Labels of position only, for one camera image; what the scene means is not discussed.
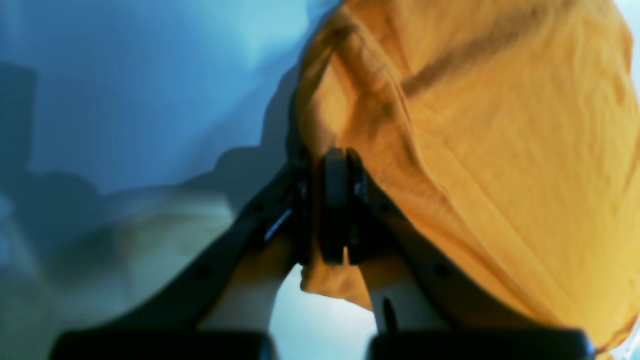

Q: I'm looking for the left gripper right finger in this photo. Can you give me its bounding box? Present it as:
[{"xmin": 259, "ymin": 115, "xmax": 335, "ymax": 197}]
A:
[{"xmin": 320, "ymin": 148, "xmax": 543, "ymax": 333}]

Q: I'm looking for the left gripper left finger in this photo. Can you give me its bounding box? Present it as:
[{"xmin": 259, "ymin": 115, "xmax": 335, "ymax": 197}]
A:
[{"xmin": 103, "ymin": 160, "xmax": 310, "ymax": 333}]

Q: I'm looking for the orange t-shirt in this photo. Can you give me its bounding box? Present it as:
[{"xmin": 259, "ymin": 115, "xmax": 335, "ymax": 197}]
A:
[{"xmin": 296, "ymin": 0, "xmax": 640, "ymax": 360}]

